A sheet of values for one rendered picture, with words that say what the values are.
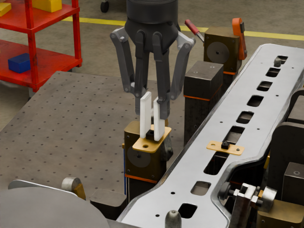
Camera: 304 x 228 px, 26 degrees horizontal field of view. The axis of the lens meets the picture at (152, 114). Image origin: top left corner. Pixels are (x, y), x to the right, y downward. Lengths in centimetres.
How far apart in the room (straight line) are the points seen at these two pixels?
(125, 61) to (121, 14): 453
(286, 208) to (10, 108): 294
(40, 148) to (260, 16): 365
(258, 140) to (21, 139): 92
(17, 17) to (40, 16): 13
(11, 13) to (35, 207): 369
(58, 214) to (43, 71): 369
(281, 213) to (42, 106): 138
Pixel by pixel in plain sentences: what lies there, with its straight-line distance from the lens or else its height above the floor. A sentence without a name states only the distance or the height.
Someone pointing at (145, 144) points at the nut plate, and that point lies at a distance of 104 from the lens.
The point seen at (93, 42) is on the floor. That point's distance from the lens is 494.
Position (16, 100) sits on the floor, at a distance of 410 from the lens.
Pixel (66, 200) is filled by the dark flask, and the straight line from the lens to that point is 28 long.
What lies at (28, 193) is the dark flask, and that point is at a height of 161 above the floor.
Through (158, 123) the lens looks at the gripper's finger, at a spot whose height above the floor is 129.
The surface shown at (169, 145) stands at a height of 101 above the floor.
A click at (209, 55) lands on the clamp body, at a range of 207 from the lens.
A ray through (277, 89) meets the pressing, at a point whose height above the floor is 100.
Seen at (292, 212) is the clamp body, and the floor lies 107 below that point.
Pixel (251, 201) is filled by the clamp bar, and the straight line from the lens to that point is 100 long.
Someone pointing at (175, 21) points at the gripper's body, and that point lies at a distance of 96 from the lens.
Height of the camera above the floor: 177
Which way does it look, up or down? 27 degrees down
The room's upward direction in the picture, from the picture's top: straight up
